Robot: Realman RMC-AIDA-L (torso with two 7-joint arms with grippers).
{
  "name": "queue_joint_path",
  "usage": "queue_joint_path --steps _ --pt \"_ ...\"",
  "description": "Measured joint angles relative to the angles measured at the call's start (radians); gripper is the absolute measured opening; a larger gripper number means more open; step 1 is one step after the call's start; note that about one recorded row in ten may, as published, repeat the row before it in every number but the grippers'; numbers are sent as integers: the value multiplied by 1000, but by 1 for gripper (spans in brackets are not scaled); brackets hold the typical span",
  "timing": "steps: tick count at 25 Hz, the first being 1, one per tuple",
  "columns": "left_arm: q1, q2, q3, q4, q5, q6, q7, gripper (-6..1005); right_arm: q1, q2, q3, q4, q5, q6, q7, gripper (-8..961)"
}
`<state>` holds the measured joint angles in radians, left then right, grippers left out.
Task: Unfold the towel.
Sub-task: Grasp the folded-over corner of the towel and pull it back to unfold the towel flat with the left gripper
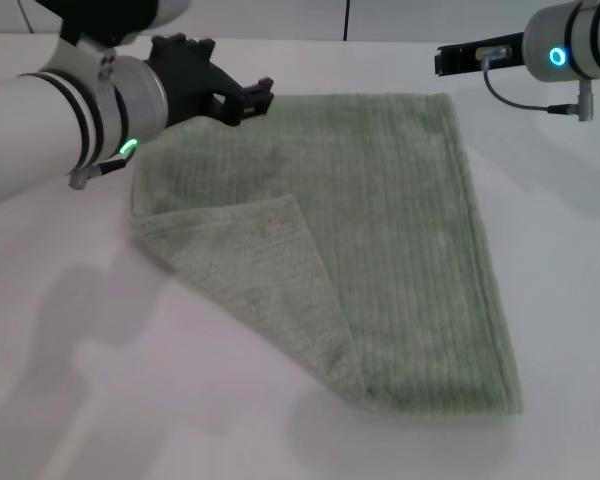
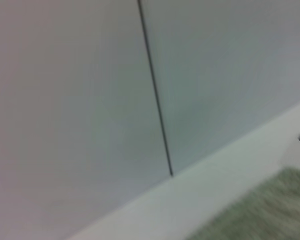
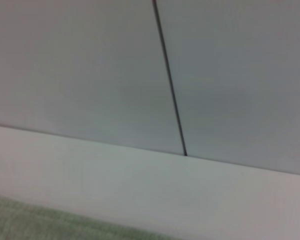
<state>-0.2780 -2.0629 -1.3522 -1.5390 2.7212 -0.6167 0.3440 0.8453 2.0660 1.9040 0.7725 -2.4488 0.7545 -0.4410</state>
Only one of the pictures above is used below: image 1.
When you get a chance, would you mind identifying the light green ribbed towel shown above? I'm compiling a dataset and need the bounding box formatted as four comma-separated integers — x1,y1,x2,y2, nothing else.
128,91,525,416

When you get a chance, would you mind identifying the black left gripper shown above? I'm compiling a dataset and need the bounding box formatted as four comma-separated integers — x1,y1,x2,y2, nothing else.
144,32,275,126

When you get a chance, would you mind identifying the black left wrist camera housing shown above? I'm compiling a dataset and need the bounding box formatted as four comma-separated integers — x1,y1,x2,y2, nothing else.
32,0,192,49

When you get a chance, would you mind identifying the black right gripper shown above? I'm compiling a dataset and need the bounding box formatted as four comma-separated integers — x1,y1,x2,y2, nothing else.
433,32,527,77

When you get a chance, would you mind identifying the left wrist connector cable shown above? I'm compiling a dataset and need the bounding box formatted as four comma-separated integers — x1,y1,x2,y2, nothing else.
68,147,134,190

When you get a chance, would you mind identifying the grey right wrist connector cable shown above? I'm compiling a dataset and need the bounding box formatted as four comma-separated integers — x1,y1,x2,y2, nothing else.
474,45,595,123

